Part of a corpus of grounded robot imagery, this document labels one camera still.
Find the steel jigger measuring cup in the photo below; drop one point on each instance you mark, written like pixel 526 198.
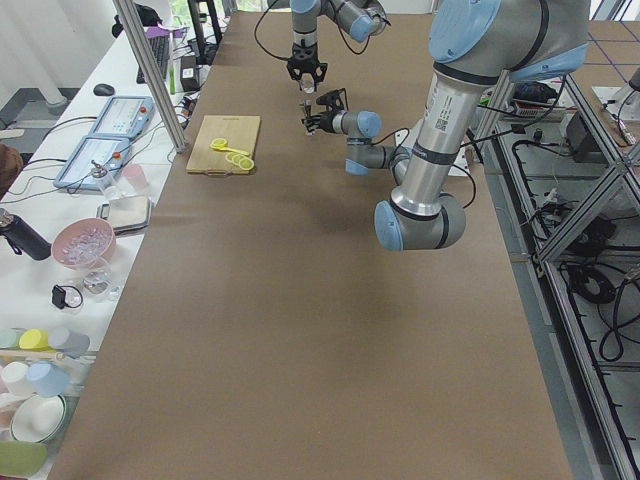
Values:
pixel 306 107

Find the glass oil dispenser bottle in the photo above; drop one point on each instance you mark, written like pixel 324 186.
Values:
pixel 106 182

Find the wine glass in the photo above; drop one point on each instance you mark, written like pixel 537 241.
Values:
pixel 98 279

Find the blue teach pendant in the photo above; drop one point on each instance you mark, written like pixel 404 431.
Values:
pixel 112 153
pixel 123 116

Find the pink bowl with ice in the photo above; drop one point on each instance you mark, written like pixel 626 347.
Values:
pixel 84 242

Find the grey cup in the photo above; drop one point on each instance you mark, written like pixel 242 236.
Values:
pixel 69 342

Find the small pink cup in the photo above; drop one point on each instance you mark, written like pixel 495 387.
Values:
pixel 135 176

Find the white bowl green rim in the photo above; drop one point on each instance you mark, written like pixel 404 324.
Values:
pixel 38 418

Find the yellow plastic knife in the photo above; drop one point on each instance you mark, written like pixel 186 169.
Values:
pixel 235 150

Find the wooden cutting board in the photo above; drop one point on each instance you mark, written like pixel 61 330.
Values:
pixel 240 131

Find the computer mouse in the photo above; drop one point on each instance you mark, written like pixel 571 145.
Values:
pixel 103 90

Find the clear glass cup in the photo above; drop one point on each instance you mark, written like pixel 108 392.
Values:
pixel 307 84

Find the far blue teach pendant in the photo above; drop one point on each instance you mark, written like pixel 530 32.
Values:
pixel 123 116

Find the lemon slice near handle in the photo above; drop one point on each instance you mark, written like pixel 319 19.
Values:
pixel 246 164

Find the metal tray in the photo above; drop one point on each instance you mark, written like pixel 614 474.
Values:
pixel 128 214

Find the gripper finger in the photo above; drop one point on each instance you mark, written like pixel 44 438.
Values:
pixel 294 72
pixel 318 74
pixel 312 124

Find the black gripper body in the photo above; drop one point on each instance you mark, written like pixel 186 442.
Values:
pixel 326 121
pixel 304 53

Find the black thermos bottle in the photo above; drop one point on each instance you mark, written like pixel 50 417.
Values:
pixel 23 238

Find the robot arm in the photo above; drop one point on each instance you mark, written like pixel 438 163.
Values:
pixel 360 20
pixel 471 43

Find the near blue teach pendant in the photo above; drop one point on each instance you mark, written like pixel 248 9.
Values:
pixel 112 153

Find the aluminium frame post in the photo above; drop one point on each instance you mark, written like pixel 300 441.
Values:
pixel 129 17

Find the green cup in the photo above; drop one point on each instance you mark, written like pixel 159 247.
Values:
pixel 10 337

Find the white camera mast base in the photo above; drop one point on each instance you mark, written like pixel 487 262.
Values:
pixel 460 166

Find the yellow cup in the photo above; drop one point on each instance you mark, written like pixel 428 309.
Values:
pixel 35 340

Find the blue cup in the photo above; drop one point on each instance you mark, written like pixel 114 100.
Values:
pixel 47 379

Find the black keyboard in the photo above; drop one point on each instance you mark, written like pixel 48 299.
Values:
pixel 160 50

